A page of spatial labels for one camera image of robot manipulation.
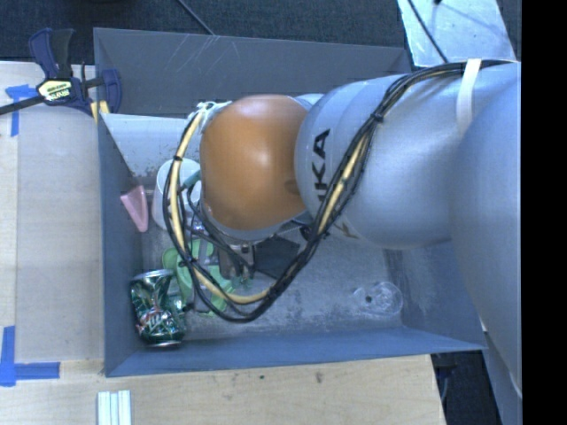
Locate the white cup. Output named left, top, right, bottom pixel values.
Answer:
left=151, top=157, right=203, bottom=232

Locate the clear glass object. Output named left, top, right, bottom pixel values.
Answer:
left=351, top=281, right=405, bottom=317

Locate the green crushed drink can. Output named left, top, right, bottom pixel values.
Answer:
left=129, top=268, right=189, bottom=350

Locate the dark green flat block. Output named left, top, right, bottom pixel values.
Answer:
left=253, top=235, right=303, bottom=280

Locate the pale wood flat board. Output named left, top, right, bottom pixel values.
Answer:
left=15, top=104, right=105, bottom=363

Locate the grey metal bin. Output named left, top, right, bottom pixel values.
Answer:
left=92, top=27, right=491, bottom=378

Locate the light green plastic toy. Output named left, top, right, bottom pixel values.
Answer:
left=160, top=246, right=237, bottom=314

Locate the pink wedge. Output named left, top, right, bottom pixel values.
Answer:
left=120, top=184, right=150, bottom=234

